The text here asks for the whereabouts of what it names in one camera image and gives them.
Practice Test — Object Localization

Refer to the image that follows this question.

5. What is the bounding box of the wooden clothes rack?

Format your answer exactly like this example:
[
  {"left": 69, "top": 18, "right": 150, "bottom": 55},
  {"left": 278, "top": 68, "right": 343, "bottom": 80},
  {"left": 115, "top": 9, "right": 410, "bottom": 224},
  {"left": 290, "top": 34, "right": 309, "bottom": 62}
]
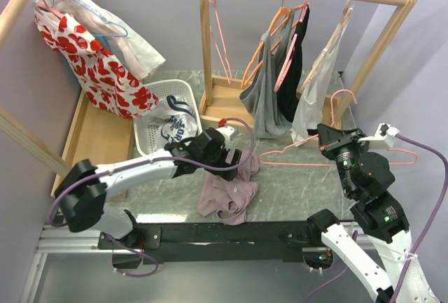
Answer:
[
  {"left": 198, "top": 0, "right": 418, "bottom": 125},
  {"left": 1, "top": 3, "right": 134, "bottom": 202}
]

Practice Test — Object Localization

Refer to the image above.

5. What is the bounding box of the thin pink wire hanger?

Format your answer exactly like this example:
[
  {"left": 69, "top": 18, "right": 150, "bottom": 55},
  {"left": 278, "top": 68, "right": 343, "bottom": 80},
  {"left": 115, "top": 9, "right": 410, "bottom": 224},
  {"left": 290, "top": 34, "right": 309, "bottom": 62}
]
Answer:
[{"left": 209, "top": 0, "right": 232, "bottom": 84}]

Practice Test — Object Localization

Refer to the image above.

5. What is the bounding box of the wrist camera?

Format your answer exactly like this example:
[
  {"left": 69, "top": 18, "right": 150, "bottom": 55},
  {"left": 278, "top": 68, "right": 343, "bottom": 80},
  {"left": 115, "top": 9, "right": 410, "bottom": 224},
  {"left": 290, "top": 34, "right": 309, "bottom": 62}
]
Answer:
[
  {"left": 216, "top": 118, "right": 239, "bottom": 147},
  {"left": 358, "top": 122, "right": 399, "bottom": 150}
]

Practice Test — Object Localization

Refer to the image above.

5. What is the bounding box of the black tank top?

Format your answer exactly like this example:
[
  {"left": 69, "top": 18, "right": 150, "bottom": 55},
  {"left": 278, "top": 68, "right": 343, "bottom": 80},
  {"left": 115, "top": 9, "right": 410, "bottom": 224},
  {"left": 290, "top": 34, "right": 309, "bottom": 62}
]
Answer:
[{"left": 276, "top": 7, "right": 310, "bottom": 122}]

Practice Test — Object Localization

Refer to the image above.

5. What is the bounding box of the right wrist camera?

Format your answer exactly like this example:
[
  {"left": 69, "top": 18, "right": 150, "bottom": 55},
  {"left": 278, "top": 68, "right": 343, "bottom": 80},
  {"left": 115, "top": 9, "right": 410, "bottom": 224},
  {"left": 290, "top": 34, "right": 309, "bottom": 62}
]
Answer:
[{"left": 358, "top": 122, "right": 399, "bottom": 150}]

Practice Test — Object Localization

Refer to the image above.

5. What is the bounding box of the orange plastic hanger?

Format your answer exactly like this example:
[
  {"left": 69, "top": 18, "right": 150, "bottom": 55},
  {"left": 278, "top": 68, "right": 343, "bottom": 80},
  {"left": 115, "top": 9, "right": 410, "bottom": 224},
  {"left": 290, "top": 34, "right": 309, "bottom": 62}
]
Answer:
[{"left": 241, "top": 0, "right": 305, "bottom": 90}]

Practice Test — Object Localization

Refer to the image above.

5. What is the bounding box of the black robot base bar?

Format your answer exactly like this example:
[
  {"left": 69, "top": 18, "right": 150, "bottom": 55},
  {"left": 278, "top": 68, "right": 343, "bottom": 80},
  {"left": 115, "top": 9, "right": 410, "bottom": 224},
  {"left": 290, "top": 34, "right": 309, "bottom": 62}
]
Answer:
[{"left": 119, "top": 220, "right": 334, "bottom": 269}]

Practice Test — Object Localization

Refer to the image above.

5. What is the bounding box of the mauve pink tank top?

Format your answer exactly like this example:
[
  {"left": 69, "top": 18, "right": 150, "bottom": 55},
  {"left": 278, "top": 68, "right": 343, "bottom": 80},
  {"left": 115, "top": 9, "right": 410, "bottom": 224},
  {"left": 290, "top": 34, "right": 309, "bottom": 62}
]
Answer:
[{"left": 197, "top": 155, "right": 260, "bottom": 225}]

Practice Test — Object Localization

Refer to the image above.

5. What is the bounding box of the pink plastic hanger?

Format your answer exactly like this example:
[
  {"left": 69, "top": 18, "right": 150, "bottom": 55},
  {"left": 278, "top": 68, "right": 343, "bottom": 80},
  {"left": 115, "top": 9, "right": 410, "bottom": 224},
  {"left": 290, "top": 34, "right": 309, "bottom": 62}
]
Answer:
[{"left": 274, "top": 0, "right": 309, "bottom": 92}]

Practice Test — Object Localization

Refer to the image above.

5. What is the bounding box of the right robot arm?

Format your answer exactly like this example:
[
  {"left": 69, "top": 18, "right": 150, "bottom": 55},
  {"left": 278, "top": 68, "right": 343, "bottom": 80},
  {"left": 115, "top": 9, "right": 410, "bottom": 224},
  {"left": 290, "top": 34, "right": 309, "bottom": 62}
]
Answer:
[{"left": 306, "top": 123, "right": 439, "bottom": 302}]

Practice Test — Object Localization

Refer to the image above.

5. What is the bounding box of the white navy tank top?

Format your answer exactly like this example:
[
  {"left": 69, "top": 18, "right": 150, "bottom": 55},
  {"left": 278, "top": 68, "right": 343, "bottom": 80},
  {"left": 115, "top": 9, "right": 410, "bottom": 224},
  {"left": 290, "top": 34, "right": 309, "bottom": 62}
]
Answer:
[{"left": 146, "top": 95, "right": 199, "bottom": 148}]

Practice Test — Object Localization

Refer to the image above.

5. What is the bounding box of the white sheer tank top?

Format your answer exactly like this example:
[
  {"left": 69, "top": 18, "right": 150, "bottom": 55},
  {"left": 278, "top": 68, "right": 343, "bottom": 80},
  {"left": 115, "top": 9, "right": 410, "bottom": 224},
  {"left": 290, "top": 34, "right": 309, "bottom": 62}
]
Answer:
[{"left": 290, "top": 11, "right": 353, "bottom": 143}]

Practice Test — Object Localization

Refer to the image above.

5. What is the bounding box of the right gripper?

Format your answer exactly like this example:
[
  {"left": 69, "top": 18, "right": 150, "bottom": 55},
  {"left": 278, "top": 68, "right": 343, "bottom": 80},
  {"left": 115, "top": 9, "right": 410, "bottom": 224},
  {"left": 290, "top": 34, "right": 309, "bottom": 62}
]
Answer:
[{"left": 316, "top": 122, "right": 368, "bottom": 195}]

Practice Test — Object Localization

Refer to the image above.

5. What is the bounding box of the grey tank top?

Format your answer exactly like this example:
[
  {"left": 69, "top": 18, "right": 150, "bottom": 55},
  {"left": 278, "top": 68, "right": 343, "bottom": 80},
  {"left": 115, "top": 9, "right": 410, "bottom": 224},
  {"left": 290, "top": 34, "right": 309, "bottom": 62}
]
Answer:
[{"left": 239, "top": 13, "right": 295, "bottom": 139}]

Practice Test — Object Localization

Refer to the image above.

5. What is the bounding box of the red floral white garment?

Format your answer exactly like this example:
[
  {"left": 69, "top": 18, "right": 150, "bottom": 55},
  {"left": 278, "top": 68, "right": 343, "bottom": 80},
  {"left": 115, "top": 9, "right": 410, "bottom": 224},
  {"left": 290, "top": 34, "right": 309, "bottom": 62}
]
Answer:
[{"left": 34, "top": 3, "right": 159, "bottom": 119}]

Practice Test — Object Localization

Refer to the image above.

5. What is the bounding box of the right wooden clothes rack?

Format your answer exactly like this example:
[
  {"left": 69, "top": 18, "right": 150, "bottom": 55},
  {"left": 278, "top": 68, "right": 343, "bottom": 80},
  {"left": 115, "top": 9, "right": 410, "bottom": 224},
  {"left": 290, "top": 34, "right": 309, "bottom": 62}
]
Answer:
[{"left": 198, "top": 0, "right": 418, "bottom": 125}]

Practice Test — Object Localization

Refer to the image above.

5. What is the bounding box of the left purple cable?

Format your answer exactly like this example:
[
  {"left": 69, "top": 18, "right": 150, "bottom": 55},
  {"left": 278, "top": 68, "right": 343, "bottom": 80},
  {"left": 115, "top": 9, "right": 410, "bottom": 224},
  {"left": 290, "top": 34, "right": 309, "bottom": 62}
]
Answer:
[{"left": 48, "top": 117, "right": 255, "bottom": 229}]

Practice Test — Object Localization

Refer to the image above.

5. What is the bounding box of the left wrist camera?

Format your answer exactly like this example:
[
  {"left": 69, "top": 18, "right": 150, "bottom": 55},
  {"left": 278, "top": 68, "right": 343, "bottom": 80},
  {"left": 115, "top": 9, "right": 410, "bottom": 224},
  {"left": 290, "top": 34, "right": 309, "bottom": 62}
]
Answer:
[{"left": 216, "top": 118, "right": 239, "bottom": 147}]

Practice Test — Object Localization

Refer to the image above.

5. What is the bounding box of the purple cable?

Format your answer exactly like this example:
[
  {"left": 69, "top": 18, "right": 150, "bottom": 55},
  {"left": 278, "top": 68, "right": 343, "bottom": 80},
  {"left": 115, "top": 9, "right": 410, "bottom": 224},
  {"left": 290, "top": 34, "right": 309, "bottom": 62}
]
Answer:
[
  {"left": 48, "top": 117, "right": 255, "bottom": 229},
  {"left": 302, "top": 134, "right": 448, "bottom": 303}
]

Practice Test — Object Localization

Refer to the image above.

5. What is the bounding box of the white pale pink garment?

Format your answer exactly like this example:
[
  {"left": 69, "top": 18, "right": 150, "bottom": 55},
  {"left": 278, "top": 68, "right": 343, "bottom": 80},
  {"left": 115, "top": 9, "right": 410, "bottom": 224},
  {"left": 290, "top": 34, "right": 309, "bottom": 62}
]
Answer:
[{"left": 45, "top": 0, "right": 166, "bottom": 80}]

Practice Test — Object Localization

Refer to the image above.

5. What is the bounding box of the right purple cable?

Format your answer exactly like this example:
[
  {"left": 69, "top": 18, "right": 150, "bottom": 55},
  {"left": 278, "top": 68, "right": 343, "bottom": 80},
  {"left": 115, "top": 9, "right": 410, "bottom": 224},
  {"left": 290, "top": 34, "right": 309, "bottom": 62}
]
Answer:
[{"left": 302, "top": 134, "right": 448, "bottom": 303}]

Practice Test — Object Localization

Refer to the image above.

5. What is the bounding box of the blue wire hanger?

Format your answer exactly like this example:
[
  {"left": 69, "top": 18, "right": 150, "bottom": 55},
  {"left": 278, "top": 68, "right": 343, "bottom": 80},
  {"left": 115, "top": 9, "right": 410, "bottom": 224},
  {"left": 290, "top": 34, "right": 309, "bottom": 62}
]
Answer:
[{"left": 47, "top": 0, "right": 129, "bottom": 38}]

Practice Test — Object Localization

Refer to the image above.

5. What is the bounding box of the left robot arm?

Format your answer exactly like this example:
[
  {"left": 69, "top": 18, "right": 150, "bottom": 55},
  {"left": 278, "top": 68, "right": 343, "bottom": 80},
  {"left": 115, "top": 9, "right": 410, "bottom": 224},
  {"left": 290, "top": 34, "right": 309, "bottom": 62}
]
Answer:
[{"left": 49, "top": 126, "right": 242, "bottom": 248}]

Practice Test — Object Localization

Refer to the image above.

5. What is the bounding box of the left wooden clothes rack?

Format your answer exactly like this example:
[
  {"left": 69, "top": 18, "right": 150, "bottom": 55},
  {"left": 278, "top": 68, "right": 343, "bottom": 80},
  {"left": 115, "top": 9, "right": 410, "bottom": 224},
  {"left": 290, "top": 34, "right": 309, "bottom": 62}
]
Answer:
[{"left": 1, "top": 3, "right": 134, "bottom": 202}]

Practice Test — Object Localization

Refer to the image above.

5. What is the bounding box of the beige wooden hanger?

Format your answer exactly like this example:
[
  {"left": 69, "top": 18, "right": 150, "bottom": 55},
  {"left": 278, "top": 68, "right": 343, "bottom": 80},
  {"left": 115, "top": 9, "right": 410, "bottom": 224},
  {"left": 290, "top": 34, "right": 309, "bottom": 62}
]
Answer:
[{"left": 297, "top": 0, "right": 353, "bottom": 94}]

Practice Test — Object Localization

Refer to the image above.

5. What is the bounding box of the white plastic laundry basket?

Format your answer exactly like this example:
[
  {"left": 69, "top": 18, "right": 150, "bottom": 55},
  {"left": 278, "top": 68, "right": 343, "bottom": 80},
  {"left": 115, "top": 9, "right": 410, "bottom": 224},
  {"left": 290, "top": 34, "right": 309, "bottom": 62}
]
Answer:
[{"left": 134, "top": 79, "right": 202, "bottom": 156}]

